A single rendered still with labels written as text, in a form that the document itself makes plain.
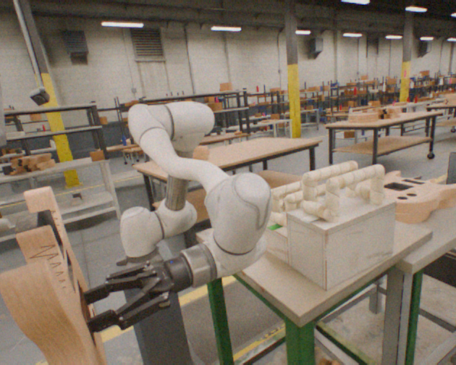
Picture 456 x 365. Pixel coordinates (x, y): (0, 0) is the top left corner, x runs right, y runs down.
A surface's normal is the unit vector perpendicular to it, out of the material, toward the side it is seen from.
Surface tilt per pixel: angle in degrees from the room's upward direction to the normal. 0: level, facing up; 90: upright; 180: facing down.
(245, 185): 43
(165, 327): 90
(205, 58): 90
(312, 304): 0
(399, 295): 90
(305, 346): 90
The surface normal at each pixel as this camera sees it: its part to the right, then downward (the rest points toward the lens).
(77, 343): 0.53, 0.35
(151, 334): 0.40, 0.22
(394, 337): -0.87, 0.23
